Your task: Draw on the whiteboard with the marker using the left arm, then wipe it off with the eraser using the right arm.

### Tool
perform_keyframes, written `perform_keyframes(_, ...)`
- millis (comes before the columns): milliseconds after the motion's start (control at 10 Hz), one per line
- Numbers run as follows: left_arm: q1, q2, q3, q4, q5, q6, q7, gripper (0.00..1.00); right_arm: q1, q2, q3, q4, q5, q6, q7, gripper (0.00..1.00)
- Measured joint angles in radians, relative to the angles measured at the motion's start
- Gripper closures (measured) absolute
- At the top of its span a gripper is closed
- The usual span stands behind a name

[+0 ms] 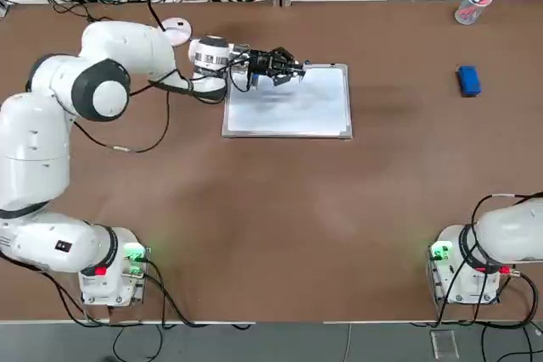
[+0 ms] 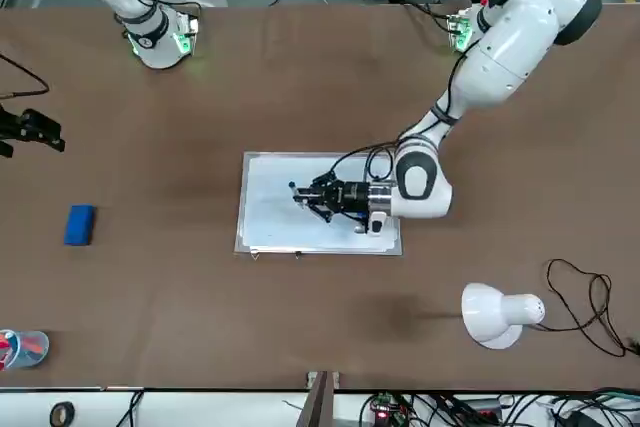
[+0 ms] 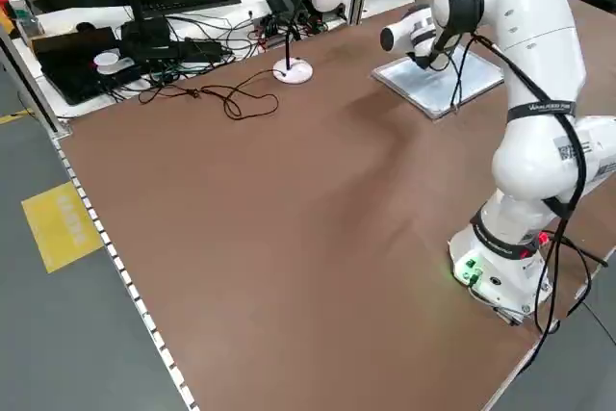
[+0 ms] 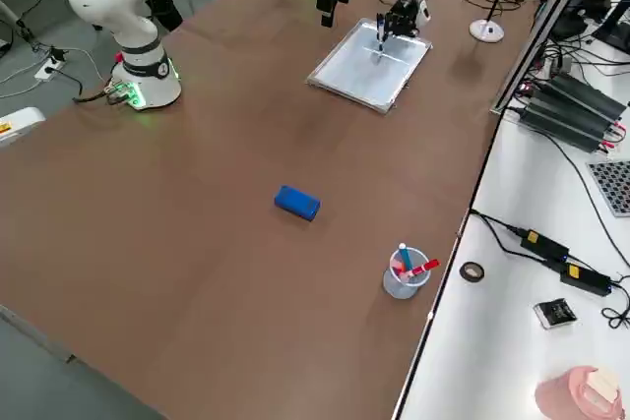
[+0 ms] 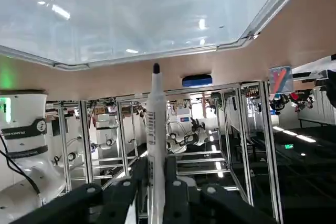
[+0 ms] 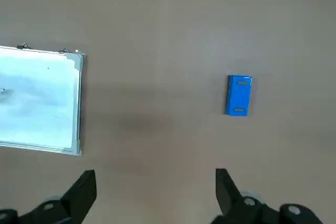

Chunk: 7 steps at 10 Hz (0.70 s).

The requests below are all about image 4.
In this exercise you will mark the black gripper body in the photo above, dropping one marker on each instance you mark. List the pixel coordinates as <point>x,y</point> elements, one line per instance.
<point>413,19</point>

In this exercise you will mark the white and blue marker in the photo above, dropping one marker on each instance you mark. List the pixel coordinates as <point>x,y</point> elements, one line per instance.
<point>381,43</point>

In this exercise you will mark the blue whiteboard eraser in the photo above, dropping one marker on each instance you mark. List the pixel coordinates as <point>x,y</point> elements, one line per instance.
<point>295,203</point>

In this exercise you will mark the silver-framed whiteboard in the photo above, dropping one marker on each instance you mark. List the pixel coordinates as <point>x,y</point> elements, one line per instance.
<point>369,71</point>

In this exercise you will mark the blue marker with white end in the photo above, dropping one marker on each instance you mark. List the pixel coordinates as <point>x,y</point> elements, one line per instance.
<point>406,258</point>

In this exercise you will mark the red marker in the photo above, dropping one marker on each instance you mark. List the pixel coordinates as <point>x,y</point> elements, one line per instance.
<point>423,268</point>

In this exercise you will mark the circuit board with red light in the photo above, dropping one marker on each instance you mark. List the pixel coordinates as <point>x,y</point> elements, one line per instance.
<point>526,88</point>

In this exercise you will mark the long black power supply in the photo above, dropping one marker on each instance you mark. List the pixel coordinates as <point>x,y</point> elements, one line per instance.
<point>585,95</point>
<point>566,120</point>

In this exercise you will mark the black tape roll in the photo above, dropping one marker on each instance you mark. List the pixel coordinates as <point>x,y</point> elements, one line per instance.
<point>461,271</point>

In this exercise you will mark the black adapter with yellow label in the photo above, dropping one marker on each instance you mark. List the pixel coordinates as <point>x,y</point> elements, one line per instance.
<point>544,243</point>
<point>585,278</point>

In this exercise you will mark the checkered calibration board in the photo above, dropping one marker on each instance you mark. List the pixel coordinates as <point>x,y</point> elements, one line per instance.
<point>612,189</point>

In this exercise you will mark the clear plastic pen cup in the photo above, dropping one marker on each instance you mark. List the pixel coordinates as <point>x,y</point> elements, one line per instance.
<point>403,287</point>

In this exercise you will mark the white power strip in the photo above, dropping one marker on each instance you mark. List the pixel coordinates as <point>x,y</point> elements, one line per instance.
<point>49,71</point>

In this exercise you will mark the small black packet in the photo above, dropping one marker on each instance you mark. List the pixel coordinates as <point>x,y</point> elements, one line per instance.
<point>555,314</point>

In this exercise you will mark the white box with orange label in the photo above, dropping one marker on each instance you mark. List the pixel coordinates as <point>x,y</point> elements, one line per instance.
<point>19,125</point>

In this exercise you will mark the pink tissue roll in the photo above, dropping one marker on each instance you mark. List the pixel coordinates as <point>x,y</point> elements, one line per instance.
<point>576,390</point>

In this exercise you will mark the aluminium frame post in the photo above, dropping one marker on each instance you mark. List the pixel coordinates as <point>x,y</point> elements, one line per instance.
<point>541,26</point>

